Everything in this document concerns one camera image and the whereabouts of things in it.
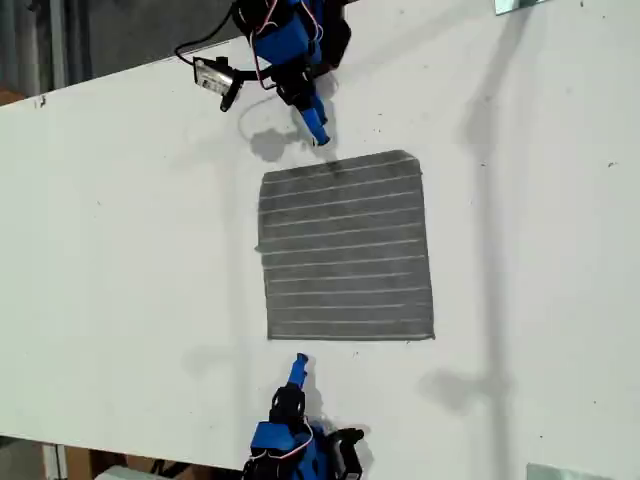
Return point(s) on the grey striped square towel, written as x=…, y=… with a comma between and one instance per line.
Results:
x=345, y=250

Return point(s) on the black camera stalk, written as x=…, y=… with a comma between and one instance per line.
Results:
x=255, y=76

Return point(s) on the white table leg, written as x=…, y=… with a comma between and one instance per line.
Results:
x=54, y=462

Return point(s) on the small steel plate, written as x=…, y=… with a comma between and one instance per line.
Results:
x=505, y=6

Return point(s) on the grey metal post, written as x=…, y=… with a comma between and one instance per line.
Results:
x=57, y=45

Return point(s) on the white plastic object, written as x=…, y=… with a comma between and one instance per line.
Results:
x=120, y=474

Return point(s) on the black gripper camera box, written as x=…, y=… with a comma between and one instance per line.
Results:
x=212, y=77
x=357, y=460

